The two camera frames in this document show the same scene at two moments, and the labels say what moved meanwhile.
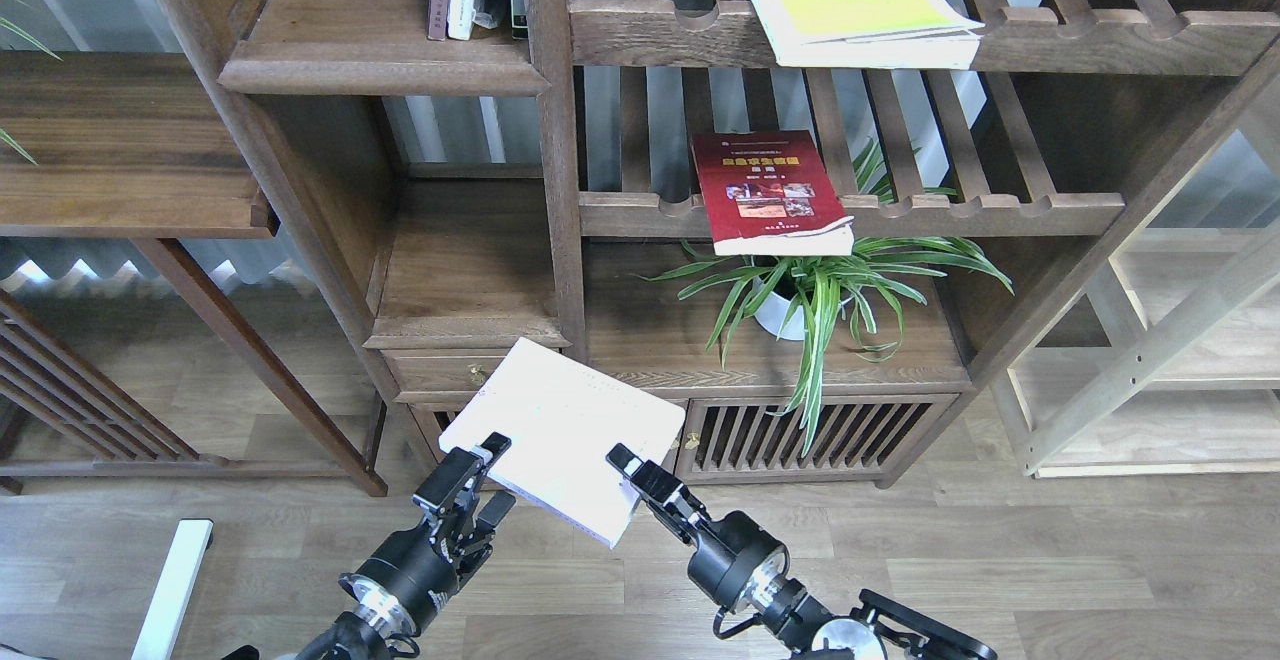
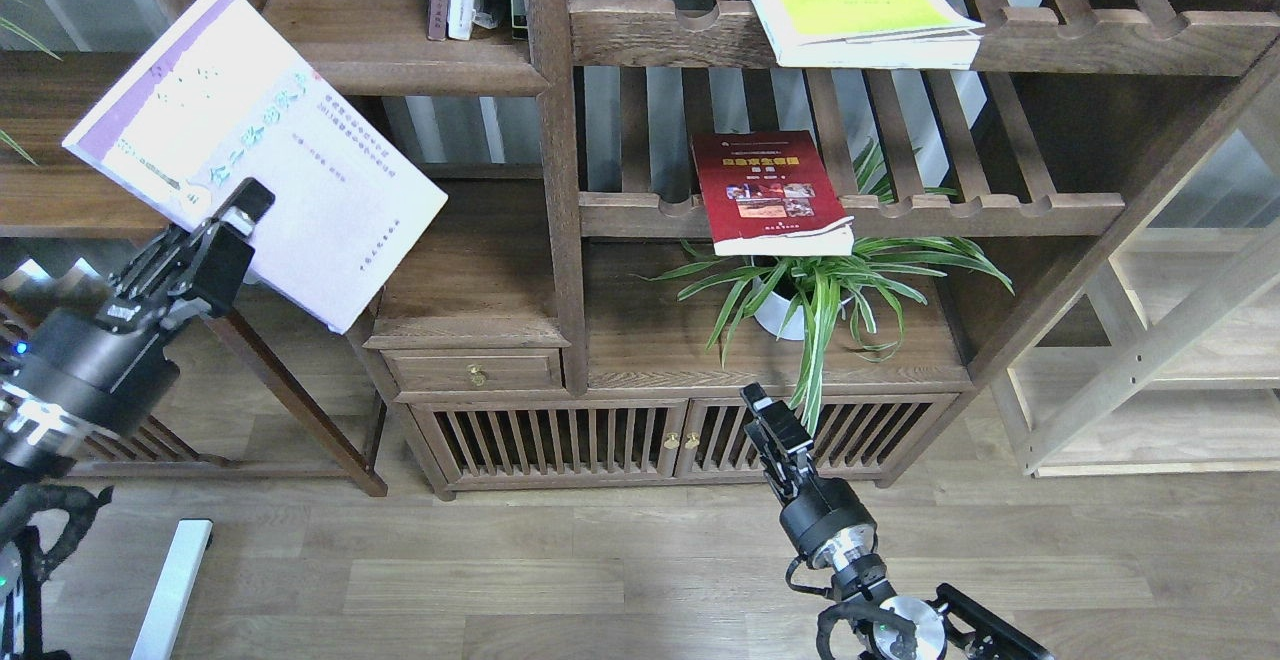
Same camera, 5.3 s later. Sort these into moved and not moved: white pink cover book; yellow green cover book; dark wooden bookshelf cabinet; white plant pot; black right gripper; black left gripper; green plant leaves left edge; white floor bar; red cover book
Moved: white pink cover book; black right gripper; black left gripper
Not moved: red cover book; green plant leaves left edge; dark wooden bookshelf cabinet; yellow green cover book; white plant pot; white floor bar
